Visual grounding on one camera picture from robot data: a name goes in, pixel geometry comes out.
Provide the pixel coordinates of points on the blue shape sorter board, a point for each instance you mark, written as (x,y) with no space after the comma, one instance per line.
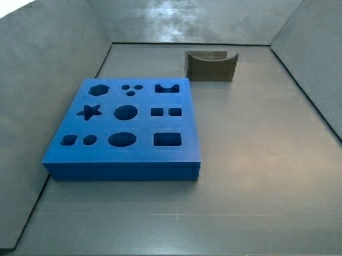
(128,130)

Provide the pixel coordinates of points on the grey concave rectangle block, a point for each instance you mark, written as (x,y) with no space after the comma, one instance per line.
(209,66)

